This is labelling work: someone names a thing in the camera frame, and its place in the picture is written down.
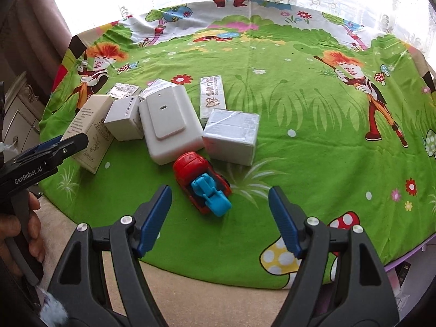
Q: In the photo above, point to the large white box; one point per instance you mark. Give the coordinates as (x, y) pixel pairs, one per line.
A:
(177, 133)

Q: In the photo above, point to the narrow gold and white box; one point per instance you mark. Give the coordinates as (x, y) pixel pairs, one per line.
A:
(213, 95)

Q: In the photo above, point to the beige cardboard box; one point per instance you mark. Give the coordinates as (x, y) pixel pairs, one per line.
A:
(92, 126)

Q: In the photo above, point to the red toy car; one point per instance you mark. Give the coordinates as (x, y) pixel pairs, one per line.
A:
(190, 167)

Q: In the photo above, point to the green cartoon printed blanket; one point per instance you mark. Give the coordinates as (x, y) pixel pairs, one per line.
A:
(306, 143)

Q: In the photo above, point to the white barcode medicine box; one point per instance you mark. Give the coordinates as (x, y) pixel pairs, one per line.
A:
(123, 90)

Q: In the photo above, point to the plastic-wrapped white box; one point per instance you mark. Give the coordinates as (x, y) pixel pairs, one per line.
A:
(155, 87)

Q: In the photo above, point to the ornate white nightstand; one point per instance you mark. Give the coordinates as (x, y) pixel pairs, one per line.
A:
(20, 119)

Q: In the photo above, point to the white box with edge print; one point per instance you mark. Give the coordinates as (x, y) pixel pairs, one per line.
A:
(122, 119)

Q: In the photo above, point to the brown curtain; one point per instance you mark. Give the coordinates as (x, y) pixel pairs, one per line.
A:
(27, 24)

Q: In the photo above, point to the grey plastic-wrapped box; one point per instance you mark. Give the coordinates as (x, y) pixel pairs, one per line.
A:
(231, 136)

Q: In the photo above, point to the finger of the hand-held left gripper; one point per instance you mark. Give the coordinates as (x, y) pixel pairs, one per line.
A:
(68, 148)
(41, 145)

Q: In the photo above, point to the beige upholstered ottoman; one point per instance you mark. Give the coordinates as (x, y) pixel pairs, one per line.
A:
(204, 299)

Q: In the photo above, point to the purple paper bag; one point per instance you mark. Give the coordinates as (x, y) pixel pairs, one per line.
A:
(390, 264)

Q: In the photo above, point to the white fluffy tuft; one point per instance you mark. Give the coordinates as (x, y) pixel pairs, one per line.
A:
(52, 310)

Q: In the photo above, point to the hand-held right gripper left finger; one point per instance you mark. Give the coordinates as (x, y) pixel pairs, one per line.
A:
(153, 224)

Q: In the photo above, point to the person's left hand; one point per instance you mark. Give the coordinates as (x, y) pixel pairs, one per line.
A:
(37, 231)

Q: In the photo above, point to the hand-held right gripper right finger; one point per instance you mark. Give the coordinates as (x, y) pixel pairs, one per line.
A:
(286, 224)

